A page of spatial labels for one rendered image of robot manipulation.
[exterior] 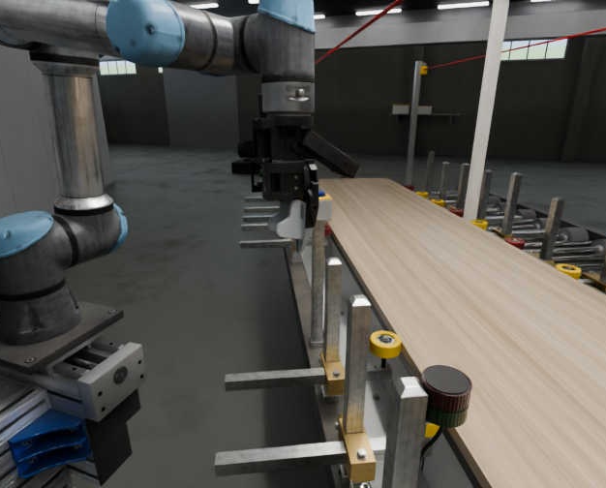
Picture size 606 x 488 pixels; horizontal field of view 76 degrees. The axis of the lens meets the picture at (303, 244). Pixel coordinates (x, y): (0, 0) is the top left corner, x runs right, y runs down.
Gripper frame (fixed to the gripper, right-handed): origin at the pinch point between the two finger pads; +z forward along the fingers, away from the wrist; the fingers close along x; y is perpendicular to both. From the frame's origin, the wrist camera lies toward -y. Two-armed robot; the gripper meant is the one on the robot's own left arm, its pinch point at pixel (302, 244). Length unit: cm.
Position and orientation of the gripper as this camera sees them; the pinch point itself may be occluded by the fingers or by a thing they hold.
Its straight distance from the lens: 64.1
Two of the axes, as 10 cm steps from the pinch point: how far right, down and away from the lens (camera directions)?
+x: 4.5, 2.8, -8.5
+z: 0.1, 9.5, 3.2
